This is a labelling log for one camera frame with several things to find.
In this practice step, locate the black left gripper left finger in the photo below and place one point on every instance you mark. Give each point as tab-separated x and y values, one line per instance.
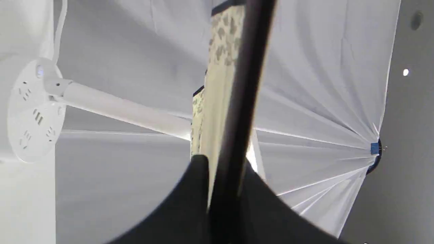
182	217

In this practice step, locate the white desk lamp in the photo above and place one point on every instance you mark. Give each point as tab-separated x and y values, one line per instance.
34	97

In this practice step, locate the white backdrop curtain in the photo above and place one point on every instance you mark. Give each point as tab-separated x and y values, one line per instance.
320	108

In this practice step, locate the blue curtain clip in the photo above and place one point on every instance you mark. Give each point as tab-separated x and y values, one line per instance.
375	148

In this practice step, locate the painted paper folding fan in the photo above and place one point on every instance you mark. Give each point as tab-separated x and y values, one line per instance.
240	32

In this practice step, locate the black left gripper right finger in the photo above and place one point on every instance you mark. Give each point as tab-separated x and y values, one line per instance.
263	218

